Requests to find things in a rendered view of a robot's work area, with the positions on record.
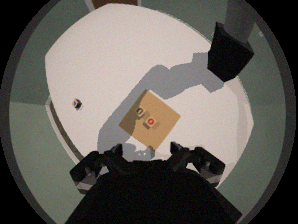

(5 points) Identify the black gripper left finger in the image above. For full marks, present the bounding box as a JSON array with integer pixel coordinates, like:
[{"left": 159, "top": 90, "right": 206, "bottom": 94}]
[{"left": 69, "top": 144, "right": 139, "bottom": 194}]

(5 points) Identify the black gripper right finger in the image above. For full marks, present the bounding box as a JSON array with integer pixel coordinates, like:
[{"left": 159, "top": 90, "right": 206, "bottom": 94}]
[{"left": 158, "top": 141, "right": 226, "bottom": 187}]

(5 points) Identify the tan square mat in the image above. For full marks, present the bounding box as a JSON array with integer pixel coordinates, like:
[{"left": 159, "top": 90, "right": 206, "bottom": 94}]
[{"left": 118, "top": 89, "right": 181, "bottom": 151}]

